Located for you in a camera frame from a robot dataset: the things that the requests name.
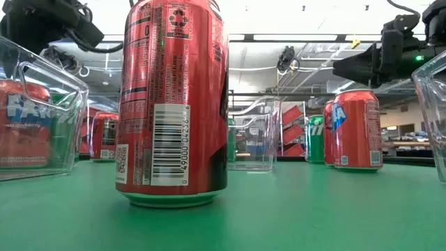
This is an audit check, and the black hanging camera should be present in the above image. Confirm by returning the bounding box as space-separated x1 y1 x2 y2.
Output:
277 45 301 73
40 46 79 73

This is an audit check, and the red Coca-Cola soda can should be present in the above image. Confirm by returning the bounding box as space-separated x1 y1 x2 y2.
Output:
114 0 230 209
89 111 121 163
323 100 335 167

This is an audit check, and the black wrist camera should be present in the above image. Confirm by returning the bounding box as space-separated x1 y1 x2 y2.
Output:
383 14 421 36
64 10 105 50

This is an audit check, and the clear plastic bin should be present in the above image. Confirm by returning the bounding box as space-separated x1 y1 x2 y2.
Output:
228 96 282 173
411 50 446 184
0 34 90 183

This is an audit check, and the green table mat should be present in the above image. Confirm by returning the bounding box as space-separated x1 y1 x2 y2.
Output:
0 158 446 251

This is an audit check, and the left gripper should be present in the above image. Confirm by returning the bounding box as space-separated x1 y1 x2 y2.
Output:
0 0 79 55

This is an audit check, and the wooden workbench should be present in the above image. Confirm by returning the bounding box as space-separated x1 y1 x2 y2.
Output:
381 130 435 158

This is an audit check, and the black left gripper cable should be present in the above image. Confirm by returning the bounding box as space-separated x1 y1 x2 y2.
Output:
66 27 125 54

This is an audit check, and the red storage bin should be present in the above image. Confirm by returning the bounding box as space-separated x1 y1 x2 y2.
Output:
284 143 306 158
281 105 303 126
282 124 305 146

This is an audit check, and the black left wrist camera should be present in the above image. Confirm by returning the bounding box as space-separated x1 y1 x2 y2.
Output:
64 10 105 50

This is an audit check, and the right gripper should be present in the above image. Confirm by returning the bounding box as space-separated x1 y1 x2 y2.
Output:
332 34 424 88

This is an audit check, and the red Fanta soda can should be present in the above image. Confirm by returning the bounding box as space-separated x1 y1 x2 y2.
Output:
0 79 53 168
330 88 384 174

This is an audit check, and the black metal frame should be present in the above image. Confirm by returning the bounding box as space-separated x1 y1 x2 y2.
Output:
75 153 436 167

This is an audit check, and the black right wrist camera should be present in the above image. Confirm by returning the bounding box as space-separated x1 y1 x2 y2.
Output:
383 14 421 36

